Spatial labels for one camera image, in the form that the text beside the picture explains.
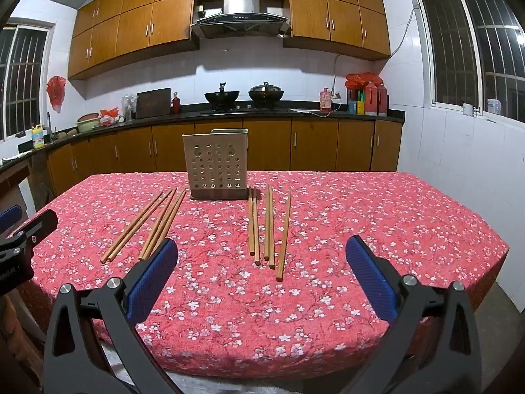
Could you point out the red and white bag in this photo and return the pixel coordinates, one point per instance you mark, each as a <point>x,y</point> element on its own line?
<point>108,117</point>

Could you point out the white plastic bottle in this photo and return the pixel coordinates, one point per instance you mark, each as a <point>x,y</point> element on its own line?
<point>494,106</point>

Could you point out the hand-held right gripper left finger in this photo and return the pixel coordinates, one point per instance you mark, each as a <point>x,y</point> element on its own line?
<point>152,275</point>

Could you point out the dark wooden cutting board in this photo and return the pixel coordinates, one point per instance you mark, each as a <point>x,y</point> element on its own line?
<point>153,102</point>

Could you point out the beige perforated chopstick holder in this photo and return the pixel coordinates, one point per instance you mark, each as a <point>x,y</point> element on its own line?
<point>215,164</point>

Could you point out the red floral tablecloth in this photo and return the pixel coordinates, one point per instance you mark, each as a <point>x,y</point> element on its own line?
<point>328,234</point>

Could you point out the red plastic bag on jugs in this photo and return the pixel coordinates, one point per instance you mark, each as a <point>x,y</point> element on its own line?
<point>363,78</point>

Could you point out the black pot with lid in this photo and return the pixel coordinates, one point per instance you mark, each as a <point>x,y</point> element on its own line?
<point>265,93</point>

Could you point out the brown wall cabinets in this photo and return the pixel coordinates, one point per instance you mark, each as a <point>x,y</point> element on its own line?
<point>135,28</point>

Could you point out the barred window with white frame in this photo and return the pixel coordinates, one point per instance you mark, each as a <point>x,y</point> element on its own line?
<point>20,82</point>

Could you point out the large barred window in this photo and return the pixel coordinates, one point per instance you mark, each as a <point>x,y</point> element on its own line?
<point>471,45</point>

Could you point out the green bowl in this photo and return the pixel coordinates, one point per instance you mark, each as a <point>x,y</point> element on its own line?
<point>88,124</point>

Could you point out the pink bottle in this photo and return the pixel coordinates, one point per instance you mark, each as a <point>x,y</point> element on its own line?
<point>325,99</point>

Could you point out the blue and yellow box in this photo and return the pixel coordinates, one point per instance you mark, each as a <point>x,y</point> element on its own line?
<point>356,106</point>

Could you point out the steel range hood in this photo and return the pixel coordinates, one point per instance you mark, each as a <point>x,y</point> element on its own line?
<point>242,18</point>

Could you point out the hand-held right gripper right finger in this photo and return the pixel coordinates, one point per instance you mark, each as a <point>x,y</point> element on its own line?
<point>369,273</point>

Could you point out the metal faucet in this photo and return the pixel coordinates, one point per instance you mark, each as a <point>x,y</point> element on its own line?
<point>49,125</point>

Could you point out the yellow detergent bottle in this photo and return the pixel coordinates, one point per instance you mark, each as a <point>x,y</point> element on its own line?
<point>37,136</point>

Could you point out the brown base cabinets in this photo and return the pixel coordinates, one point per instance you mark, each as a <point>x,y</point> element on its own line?
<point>311,143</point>

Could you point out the black wok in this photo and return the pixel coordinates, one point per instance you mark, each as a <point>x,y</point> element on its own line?
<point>221,97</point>

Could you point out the clear plastic bag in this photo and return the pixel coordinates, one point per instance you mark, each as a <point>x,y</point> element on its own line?
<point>129,106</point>

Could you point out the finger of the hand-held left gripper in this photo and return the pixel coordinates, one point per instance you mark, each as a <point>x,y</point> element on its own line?
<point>9,218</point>
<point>41,223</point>

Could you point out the hanging red plastic bag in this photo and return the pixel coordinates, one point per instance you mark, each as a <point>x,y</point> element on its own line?
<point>55,90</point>

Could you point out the small red bottle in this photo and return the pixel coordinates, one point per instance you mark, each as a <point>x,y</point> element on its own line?
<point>176,104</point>

